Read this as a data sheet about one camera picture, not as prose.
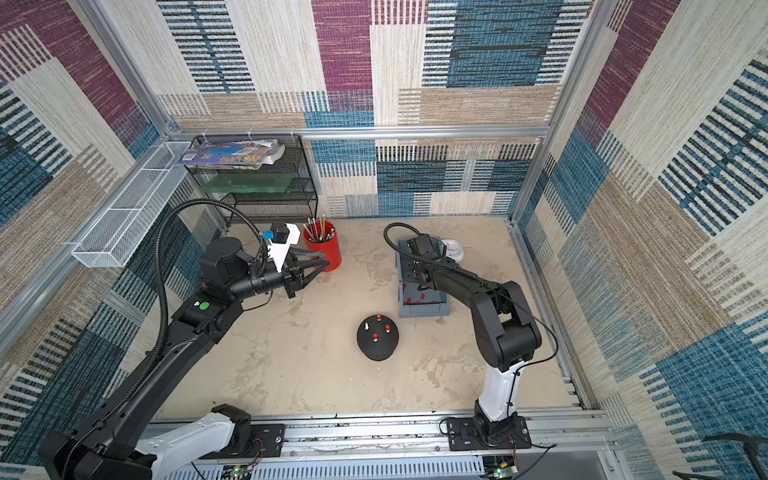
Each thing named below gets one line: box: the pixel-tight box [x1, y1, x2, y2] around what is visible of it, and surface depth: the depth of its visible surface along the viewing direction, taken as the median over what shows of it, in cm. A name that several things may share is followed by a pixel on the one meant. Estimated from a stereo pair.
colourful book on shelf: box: [176, 139, 285, 169], surface depth 83 cm
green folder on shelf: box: [202, 173, 297, 193], surface depth 101 cm
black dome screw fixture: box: [356, 314, 399, 361], surface depth 84 cm
